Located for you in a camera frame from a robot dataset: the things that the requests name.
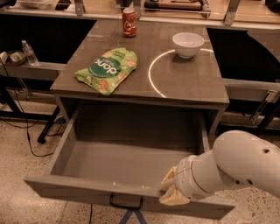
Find grey top drawer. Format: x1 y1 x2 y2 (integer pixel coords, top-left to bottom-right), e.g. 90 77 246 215
24 101 235 219

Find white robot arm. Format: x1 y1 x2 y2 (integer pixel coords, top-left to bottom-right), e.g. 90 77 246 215
159 130 280 206

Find grey wooden drawer cabinet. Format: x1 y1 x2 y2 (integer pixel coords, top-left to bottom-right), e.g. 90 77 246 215
51 19 229 136

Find blue tape cross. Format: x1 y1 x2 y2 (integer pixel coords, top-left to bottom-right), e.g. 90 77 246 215
118 208 149 224

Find green chip bag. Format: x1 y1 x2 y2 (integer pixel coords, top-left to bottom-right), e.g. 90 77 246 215
75 48 137 96

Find white bowl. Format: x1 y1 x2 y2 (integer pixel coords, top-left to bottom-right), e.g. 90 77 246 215
172 32 205 59

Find red soda can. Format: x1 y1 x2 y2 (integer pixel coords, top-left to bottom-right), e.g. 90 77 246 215
122 8 137 38

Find clear plastic water bottle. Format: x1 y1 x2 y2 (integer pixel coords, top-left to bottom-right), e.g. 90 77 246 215
22 40 39 66

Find left grey bench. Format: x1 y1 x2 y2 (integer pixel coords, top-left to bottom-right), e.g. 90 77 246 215
0 62 65 144

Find black top drawer handle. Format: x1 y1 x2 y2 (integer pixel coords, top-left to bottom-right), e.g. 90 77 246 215
109 194 144 210

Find black floor cable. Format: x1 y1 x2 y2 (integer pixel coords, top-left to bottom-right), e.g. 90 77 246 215
0 58 67 158

